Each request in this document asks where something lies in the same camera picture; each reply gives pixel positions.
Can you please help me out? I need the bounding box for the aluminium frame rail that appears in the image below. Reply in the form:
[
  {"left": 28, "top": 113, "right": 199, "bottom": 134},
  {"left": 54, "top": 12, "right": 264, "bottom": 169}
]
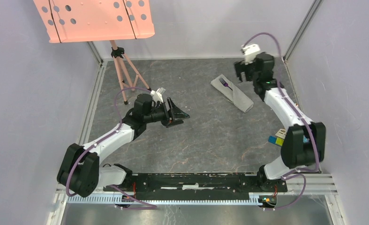
[{"left": 56, "top": 173, "right": 339, "bottom": 206}]

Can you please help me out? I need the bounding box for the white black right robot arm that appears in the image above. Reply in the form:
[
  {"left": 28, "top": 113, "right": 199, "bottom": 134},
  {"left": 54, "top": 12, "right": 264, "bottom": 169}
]
[{"left": 234, "top": 51, "right": 326, "bottom": 191}]

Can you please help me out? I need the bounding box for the purple metal fork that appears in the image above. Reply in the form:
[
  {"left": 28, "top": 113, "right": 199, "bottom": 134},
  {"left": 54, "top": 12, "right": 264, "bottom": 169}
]
[{"left": 219, "top": 77, "right": 233, "bottom": 91}]

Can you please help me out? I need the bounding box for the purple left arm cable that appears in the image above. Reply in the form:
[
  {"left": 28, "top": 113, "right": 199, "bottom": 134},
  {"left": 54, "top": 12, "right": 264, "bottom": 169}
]
[{"left": 65, "top": 87, "right": 158, "bottom": 211}]

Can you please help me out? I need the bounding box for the white lattice toy piece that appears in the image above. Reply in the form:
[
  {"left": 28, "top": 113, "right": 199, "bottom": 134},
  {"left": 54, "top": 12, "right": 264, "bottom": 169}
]
[{"left": 275, "top": 129, "right": 286, "bottom": 139}]

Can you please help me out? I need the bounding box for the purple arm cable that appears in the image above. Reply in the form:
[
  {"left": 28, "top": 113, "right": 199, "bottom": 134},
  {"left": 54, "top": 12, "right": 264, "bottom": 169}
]
[
  {"left": 65, "top": 87, "right": 158, "bottom": 211},
  {"left": 243, "top": 32, "right": 321, "bottom": 212}
]

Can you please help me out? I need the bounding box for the pink music stand tripod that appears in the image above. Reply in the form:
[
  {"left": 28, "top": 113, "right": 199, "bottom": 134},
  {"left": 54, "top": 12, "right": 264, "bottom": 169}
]
[{"left": 34, "top": 0, "right": 155, "bottom": 90}]

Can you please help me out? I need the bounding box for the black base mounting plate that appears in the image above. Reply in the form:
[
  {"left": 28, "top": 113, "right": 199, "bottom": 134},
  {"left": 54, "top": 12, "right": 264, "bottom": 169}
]
[{"left": 118, "top": 172, "right": 288, "bottom": 201}]

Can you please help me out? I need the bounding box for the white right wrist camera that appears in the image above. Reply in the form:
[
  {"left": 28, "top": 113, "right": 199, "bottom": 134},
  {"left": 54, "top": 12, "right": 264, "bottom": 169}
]
[{"left": 241, "top": 44, "right": 261, "bottom": 65}]

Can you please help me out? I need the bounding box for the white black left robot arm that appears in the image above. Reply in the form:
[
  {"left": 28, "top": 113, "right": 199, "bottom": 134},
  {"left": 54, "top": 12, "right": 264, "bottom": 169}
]
[{"left": 56, "top": 94, "right": 190, "bottom": 197}]

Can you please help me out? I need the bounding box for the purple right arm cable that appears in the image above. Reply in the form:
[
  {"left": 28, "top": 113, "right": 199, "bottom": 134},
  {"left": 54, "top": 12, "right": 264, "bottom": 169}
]
[{"left": 243, "top": 32, "right": 321, "bottom": 212}]

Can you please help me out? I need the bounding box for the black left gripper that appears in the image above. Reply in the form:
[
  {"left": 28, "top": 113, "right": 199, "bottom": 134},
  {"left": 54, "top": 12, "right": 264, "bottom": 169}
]
[{"left": 144, "top": 97, "right": 190, "bottom": 128}]

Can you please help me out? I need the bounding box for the grey cloth napkin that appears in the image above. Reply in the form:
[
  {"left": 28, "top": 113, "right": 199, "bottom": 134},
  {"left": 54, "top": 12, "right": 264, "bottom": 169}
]
[{"left": 210, "top": 74, "right": 254, "bottom": 113}]

